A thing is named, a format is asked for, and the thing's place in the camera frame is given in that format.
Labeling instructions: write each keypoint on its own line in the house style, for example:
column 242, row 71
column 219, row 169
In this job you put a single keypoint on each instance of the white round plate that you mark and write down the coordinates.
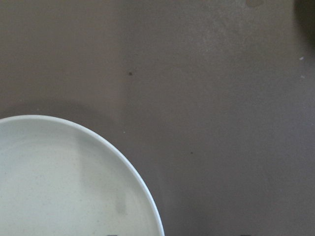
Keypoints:
column 58, row 178

